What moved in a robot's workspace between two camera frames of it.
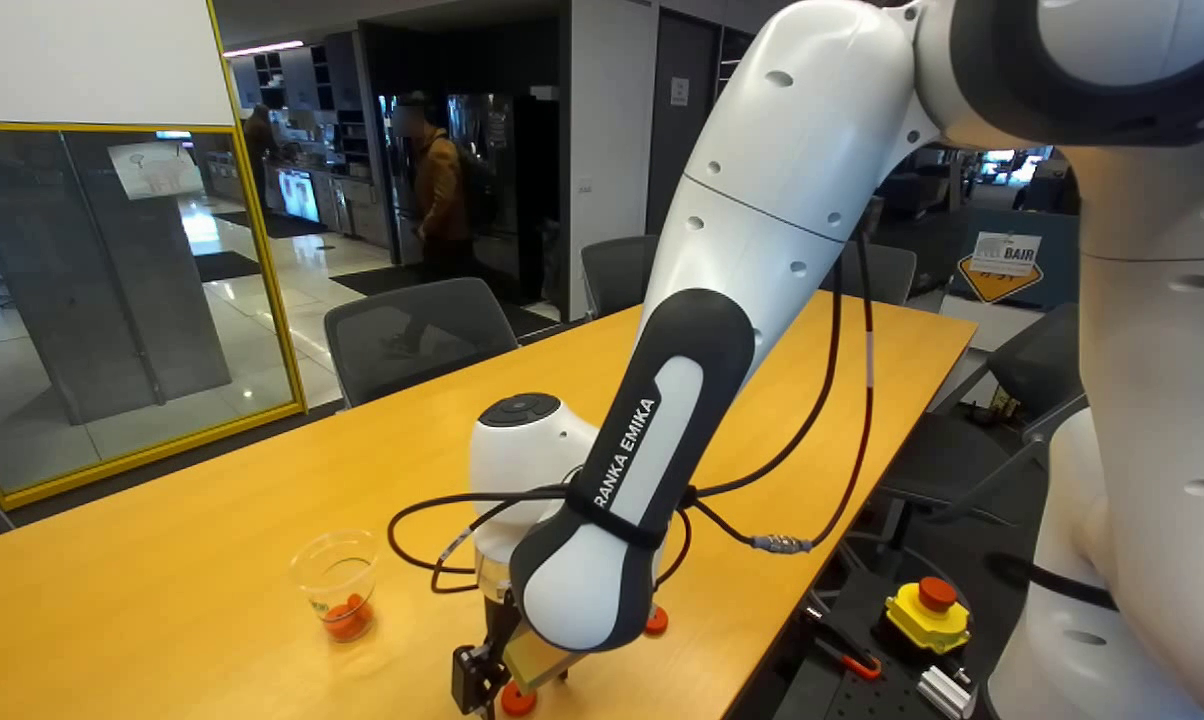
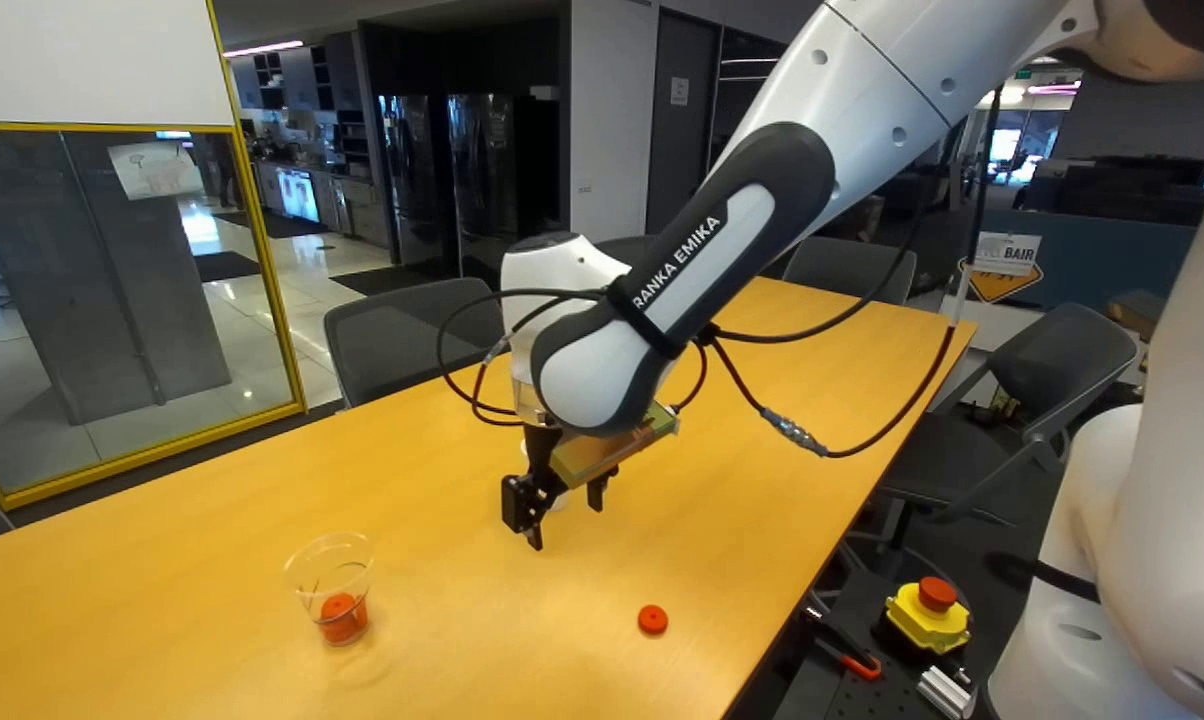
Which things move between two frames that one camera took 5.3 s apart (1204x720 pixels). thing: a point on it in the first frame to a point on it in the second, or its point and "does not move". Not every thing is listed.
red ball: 658,621 does not move
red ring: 349,619 does not move
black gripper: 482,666 to 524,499
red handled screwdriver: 850,662 does not move
